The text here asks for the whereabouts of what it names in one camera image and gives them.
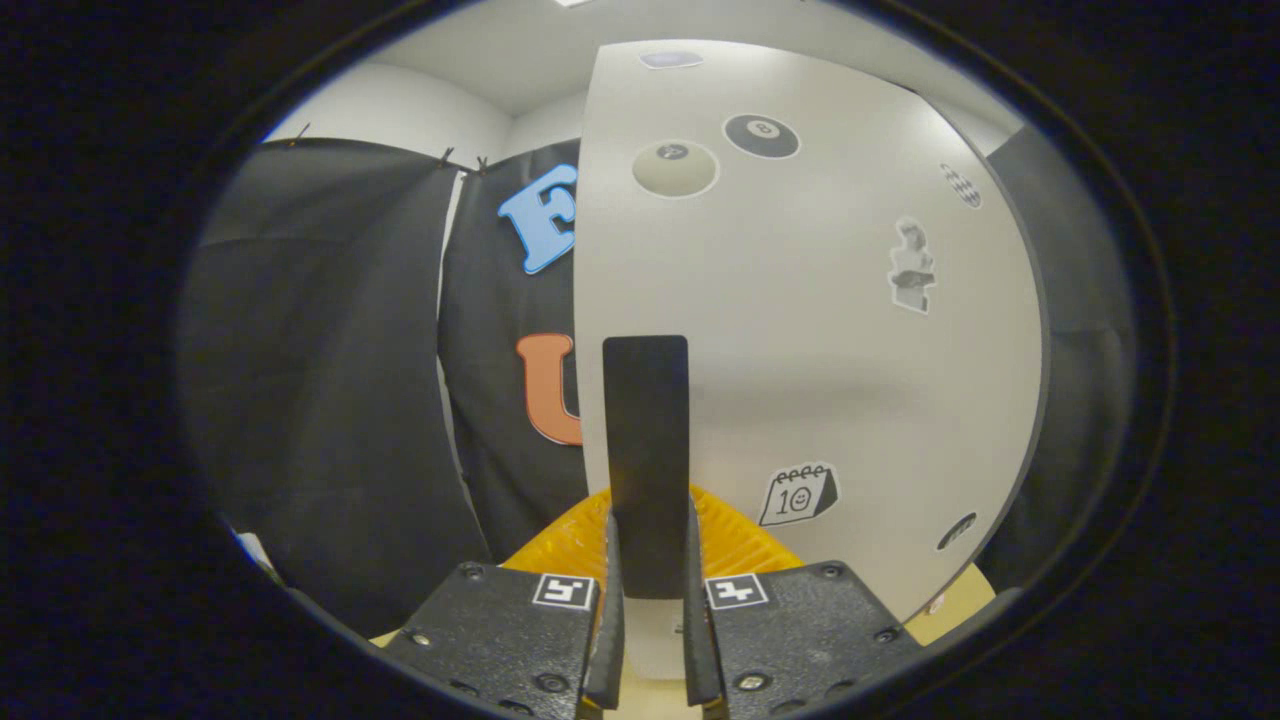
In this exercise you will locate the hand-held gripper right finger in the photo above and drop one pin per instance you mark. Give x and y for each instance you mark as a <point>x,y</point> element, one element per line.
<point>700,660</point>

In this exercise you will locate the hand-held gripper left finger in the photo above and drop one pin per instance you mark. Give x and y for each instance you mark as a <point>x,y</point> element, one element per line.
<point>606,660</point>

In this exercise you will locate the beige shoe cabinet door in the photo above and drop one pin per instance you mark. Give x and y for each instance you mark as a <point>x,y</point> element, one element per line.
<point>800,350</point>

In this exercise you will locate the black backdrop cloth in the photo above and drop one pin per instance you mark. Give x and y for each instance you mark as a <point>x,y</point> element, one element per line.
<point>320,350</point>

